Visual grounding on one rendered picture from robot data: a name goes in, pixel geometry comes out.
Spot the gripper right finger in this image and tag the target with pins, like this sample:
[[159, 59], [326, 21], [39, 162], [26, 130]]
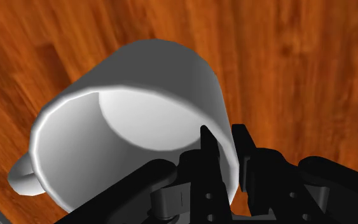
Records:
[[271, 180]]

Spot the white mug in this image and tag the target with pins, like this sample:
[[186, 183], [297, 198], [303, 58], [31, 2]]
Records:
[[129, 130]]

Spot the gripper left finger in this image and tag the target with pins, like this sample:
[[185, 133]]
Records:
[[203, 173]]

